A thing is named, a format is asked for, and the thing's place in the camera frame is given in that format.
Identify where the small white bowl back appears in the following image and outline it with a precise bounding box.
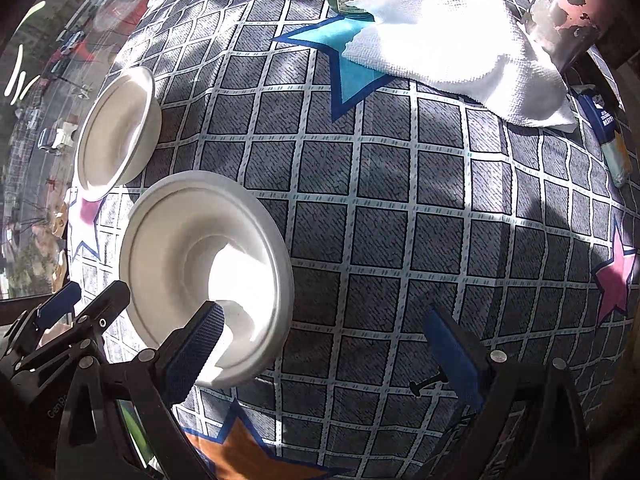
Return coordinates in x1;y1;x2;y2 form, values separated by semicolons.
75;66;162;202

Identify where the pink metal cup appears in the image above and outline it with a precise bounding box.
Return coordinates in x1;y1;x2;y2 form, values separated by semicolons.
523;0;620;72

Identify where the green square plate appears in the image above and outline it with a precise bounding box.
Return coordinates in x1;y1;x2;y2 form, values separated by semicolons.
118;400;154;466

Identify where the checkered star tablecloth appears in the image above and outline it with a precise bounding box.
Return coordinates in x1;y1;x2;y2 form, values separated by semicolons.
72;0;639;479

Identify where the blue packet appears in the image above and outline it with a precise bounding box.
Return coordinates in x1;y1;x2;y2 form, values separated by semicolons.
572;84;631;188

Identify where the white towel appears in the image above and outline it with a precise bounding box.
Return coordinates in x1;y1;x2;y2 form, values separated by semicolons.
344;0;577;132

